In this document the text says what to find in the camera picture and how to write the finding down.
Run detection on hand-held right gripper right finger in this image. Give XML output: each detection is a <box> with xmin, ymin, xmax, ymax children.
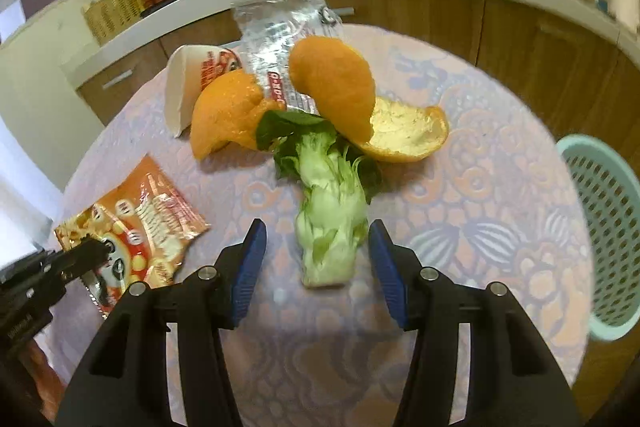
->
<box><xmin>367</xmin><ymin>218</ymin><xmax>583</xmax><ymax>427</ymax></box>

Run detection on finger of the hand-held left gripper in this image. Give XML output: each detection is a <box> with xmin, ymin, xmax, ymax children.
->
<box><xmin>42</xmin><ymin>237</ymin><xmax>113</xmax><ymax>289</ymax></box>

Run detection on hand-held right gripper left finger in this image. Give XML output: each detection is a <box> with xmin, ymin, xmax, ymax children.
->
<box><xmin>55</xmin><ymin>218</ymin><xmax>268</xmax><ymax>427</ymax></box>

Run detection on orange snack packet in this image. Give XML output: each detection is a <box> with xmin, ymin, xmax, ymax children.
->
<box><xmin>54</xmin><ymin>154</ymin><xmax>211</xmax><ymax>320</ymax></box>

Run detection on bok choy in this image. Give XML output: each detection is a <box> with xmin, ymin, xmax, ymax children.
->
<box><xmin>256</xmin><ymin>109</ymin><xmax>382</xmax><ymax>288</ymax></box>

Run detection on teal plastic basket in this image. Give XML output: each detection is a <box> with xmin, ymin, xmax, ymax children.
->
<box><xmin>556</xmin><ymin>134</ymin><xmax>640</xmax><ymax>342</ymax></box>

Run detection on rounded orange peel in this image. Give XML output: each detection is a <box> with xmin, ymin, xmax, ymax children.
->
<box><xmin>190</xmin><ymin>69</ymin><xmax>281</xmax><ymax>160</ymax></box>

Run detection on red and white paper cup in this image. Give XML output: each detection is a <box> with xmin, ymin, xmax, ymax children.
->
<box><xmin>165</xmin><ymin>44</ymin><xmax>246</xmax><ymax>138</ymax></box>

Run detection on long open orange peel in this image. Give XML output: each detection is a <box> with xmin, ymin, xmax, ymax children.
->
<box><xmin>289</xmin><ymin>36</ymin><xmax>449</xmax><ymax>164</ymax></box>

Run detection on clear plastic wrapper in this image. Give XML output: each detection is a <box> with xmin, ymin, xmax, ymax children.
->
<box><xmin>232</xmin><ymin>0</ymin><xmax>343</xmax><ymax>115</ymax></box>

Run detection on yellow plastic basket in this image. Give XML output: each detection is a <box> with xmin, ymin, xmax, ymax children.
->
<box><xmin>82</xmin><ymin>0</ymin><xmax>143</xmax><ymax>48</ymax></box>

